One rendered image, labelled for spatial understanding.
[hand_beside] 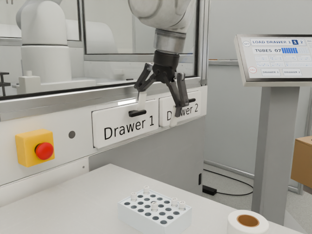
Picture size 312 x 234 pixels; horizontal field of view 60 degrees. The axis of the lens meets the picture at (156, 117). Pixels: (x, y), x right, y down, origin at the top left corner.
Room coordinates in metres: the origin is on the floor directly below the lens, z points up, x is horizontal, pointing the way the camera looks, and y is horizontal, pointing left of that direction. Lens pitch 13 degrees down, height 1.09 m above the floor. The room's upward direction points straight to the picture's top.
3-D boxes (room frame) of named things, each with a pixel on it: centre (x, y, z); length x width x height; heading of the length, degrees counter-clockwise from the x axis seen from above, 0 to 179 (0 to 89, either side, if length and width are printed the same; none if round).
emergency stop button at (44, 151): (0.58, 0.26, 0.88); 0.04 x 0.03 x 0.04; 141
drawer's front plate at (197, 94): (1.12, -0.11, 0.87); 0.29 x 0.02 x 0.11; 141
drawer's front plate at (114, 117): (0.87, 0.09, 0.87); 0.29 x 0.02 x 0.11; 141
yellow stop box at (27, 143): (0.60, 0.28, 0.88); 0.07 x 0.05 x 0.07; 141
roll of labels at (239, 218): (0.43, -0.16, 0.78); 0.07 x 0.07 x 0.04
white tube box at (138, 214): (0.48, 0.00, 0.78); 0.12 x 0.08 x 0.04; 49
